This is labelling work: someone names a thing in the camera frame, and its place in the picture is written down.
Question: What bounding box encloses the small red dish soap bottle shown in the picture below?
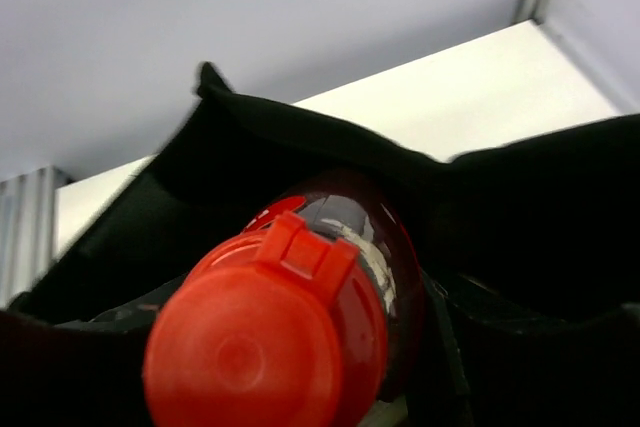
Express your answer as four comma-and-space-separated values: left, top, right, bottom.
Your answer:
143, 171, 424, 426

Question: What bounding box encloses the black canvas bag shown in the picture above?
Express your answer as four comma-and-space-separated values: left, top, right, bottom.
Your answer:
1, 63, 639, 426

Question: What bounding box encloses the left aluminium frame post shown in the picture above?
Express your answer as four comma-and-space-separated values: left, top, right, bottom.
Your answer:
1, 166, 69, 308

